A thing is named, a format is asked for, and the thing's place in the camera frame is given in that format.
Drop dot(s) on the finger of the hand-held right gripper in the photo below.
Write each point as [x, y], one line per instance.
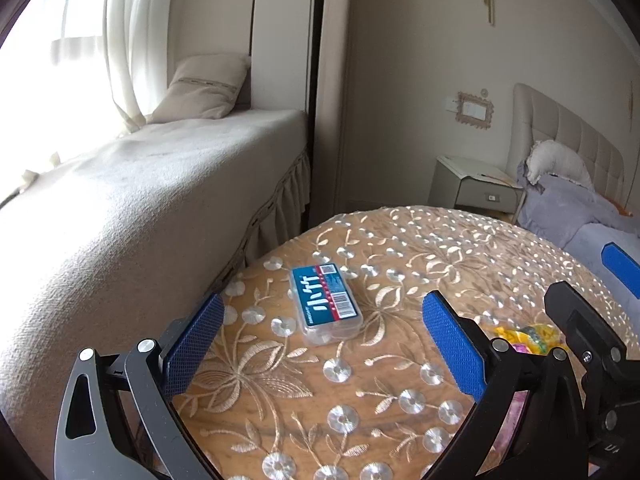
[580, 320]
[622, 267]

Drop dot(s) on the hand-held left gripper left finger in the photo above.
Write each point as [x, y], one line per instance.
[192, 347]

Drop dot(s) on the grey nightstand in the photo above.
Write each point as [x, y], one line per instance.
[465, 190]

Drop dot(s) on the beige daybed with cover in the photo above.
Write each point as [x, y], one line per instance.
[150, 210]

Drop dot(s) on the beige cushion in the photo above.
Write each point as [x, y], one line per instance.
[205, 90]

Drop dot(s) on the white wall outlet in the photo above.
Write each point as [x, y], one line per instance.
[451, 103]

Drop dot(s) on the beige tufted headboard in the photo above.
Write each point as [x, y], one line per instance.
[565, 125]

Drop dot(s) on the small orange item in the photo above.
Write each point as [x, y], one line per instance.
[622, 208]

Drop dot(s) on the framed wall switch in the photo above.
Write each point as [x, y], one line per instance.
[475, 110]

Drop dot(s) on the white sheer curtain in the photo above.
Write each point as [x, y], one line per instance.
[135, 35]

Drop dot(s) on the bed with lilac bedding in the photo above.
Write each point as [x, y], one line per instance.
[565, 205]

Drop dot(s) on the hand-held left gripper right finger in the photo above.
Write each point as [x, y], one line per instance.
[452, 345]

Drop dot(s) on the purple snack wrapper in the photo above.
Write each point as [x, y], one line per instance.
[517, 410]

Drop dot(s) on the clear box with blue label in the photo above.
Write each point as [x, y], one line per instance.
[322, 295]

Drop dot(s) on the white ruffled pillow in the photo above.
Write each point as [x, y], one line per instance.
[555, 162]

